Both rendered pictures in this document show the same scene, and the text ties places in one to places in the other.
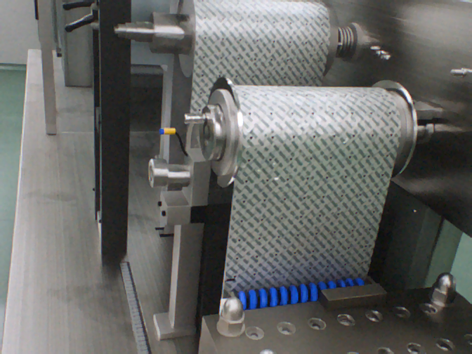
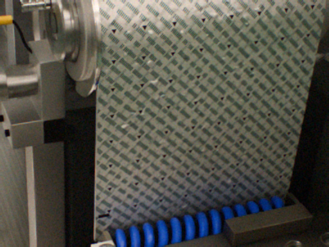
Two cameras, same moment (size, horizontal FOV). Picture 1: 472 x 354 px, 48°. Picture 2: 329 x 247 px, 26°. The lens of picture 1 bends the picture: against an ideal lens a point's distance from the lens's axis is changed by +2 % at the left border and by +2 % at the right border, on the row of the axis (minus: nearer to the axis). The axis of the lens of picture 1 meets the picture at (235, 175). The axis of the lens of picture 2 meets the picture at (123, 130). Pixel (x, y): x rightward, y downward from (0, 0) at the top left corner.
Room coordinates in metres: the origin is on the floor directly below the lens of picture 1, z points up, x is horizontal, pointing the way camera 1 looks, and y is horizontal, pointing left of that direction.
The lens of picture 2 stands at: (0.03, -0.03, 1.54)
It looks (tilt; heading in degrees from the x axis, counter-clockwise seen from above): 33 degrees down; 0
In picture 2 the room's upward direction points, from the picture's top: 2 degrees clockwise
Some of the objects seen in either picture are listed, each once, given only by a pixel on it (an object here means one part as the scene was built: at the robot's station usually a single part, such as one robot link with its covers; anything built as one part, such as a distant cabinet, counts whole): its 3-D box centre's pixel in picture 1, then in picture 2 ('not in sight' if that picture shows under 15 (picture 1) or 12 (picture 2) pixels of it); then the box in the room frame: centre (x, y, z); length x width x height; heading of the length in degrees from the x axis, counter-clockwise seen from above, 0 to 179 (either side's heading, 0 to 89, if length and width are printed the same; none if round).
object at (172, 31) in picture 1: (169, 33); not in sight; (0.89, 0.14, 1.33); 0.06 x 0.06 x 0.06; 21
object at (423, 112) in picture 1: (414, 108); not in sight; (0.77, -0.25, 1.28); 0.06 x 0.05 x 0.02; 111
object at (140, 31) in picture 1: (133, 31); not in sight; (0.86, 0.19, 1.33); 0.06 x 0.03 x 0.03; 111
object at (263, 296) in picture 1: (305, 296); (204, 227); (0.63, -0.12, 1.03); 0.21 x 0.04 x 0.03; 111
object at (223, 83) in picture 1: (222, 133); (76, 20); (0.66, 0.02, 1.25); 0.15 x 0.01 x 0.15; 21
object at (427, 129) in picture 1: (404, 129); not in sight; (0.77, -0.25, 1.25); 0.07 x 0.04 x 0.04; 111
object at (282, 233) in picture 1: (305, 237); (202, 151); (0.65, -0.11, 1.11); 0.23 x 0.01 x 0.18; 111
